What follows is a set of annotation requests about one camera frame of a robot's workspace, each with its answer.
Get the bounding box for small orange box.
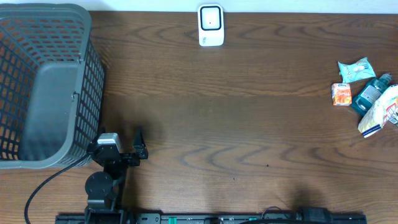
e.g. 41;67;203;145
331;83;352;106

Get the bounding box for teal Listerine mouthwash bottle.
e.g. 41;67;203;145
351;73;392;116

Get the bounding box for teal wet wipes packet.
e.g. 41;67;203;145
338;57;376;83

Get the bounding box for cream snack bag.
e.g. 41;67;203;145
358;84;397;138

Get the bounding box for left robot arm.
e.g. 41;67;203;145
85;128;149;223

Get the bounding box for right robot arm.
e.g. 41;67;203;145
297;207;333;223

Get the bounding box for white barcode scanner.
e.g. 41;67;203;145
197;4;224;47

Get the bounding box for grey plastic mesh basket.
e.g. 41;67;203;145
1;4;105;169

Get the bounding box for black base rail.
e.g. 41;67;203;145
55;213;367;224

